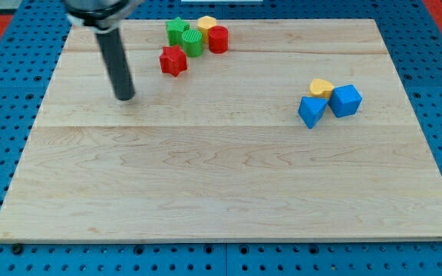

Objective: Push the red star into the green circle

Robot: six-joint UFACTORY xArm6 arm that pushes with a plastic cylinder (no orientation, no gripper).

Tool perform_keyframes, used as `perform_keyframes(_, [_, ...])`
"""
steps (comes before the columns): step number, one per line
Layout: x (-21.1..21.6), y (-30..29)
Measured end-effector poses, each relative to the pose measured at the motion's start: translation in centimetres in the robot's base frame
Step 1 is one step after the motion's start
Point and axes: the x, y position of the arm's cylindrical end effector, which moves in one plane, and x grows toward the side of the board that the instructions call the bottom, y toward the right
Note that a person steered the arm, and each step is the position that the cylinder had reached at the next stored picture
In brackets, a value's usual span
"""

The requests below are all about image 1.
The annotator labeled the green star block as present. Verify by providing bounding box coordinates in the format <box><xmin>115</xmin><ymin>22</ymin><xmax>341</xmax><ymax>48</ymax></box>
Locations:
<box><xmin>166</xmin><ymin>17</ymin><xmax>190</xmax><ymax>46</ymax></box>

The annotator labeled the wooden board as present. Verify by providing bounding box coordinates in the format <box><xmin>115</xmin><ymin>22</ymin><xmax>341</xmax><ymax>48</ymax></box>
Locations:
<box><xmin>0</xmin><ymin>19</ymin><xmax>442</xmax><ymax>244</ymax></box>

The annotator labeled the red cylinder block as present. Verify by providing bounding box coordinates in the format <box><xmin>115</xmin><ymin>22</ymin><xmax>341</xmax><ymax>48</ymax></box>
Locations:
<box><xmin>208</xmin><ymin>25</ymin><xmax>229</xmax><ymax>54</ymax></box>

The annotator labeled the yellow hexagon block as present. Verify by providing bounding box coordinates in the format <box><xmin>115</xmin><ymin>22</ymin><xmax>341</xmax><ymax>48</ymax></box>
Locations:
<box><xmin>196</xmin><ymin>15</ymin><xmax>217</xmax><ymax>44</ymax></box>

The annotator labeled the green cylinder block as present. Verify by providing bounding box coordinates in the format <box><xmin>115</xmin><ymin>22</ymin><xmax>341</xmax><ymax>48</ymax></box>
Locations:
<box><xmin>181</xmin><ymin>29</ymin><xmax>203</xmax><ymax>58</ymax></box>

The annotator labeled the yellow heart block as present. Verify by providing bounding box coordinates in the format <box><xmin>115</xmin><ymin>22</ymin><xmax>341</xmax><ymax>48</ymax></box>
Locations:
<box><xmin>308</xmin><ymin>78</ymin><xmax>335</xmax><ymax>100</ymax></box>

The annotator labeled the blue cube block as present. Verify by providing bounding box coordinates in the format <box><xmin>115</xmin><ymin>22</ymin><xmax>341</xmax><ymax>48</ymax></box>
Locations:
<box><xmin>328</xmin><ymin>84</ymin><xmax>362</xmax><ymax>118</ymax></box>

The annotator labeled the red star block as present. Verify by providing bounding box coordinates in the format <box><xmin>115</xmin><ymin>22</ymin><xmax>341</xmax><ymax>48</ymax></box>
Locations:
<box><xmin>159</xmin><ymin>44</ymin><xmax>188</xmax><ymax>77</ymax></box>

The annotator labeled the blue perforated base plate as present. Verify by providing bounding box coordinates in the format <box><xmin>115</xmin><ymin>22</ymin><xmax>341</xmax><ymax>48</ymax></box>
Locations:
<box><xmin>0</xmin><ymin>0</ymin><xmax>442</xmax><ymax>275</ymax></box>

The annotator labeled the blue triangle block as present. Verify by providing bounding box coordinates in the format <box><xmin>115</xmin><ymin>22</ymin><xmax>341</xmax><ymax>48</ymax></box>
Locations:
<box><xmin>298</xmin><ymin>97</ymin><xmax>328</xmax><ymax>129</ymax></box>

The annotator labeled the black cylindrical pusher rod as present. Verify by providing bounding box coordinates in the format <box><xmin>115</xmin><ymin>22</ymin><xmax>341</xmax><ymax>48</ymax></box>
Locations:
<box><xmin>95</xmin><ymin>28</ymin><xmax>135</xmax><ymax>101</ymax></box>

